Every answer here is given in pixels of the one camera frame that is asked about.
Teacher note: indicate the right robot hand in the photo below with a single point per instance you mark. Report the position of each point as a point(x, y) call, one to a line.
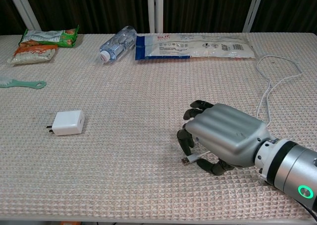
point(230, 133)

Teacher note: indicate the white charger block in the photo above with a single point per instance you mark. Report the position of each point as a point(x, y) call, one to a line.
point(68, 122)

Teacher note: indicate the large white blue food bag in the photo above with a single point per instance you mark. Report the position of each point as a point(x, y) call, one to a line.
point(198, 47)

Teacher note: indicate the pink waffle tablecloth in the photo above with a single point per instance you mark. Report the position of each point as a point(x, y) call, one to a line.
point(123, 160)

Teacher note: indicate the clear plastic water bottle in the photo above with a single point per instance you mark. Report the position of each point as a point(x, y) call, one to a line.
point(119, 45)

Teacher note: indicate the dark curtain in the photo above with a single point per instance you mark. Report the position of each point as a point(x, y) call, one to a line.
point(94, 7)

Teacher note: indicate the green snack packet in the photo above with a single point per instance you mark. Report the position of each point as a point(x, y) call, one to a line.
point(49, 38)

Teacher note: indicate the orange white snack packet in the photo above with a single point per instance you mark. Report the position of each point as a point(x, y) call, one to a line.
point(33, 55)

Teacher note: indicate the green plastic comb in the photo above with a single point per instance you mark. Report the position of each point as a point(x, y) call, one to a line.
point(22, 83)

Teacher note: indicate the white frame post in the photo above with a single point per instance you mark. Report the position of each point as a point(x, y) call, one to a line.
point(253, 9)
point(154, 9)
point(24, 9)

